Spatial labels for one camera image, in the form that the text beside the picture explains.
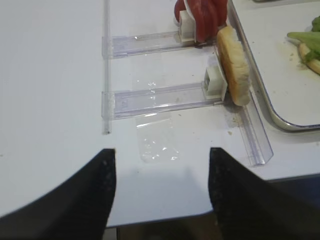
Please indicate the white pusher block near bread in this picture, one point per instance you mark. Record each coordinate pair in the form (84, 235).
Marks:
(215, 83)

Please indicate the clear track rail near bread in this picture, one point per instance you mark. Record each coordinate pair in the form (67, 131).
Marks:
(127, 104)

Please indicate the clear adhesive tape piece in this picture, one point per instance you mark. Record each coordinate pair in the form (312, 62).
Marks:
(156, 138)

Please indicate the bun half on tray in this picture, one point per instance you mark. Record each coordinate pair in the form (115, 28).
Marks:
(312, 62)

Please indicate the clear track rail near tomato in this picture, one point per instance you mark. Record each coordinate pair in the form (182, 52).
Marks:
(114, 47)

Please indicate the green lettuce leaf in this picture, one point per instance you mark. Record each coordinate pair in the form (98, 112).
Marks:
(311, 40)

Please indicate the red tomato slices stack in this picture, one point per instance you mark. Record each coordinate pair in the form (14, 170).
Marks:
(209, 15)

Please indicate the metal baking tray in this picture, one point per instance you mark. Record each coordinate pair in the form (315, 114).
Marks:
(291, 90)

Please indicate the white pusher block near tomato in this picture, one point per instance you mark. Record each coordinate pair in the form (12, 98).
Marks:
(187, 27)

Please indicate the clear left back rod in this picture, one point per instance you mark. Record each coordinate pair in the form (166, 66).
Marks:
(106, 107)

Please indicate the upright bun half slice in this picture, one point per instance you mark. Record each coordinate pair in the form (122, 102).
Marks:
(234, 64)

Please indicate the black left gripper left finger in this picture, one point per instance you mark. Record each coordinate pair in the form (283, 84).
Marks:
(78, 209)

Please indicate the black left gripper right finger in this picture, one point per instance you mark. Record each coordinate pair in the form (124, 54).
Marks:
(250, 208)

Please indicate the clear left front rail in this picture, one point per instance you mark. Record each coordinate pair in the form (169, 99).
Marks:
(246, 139)

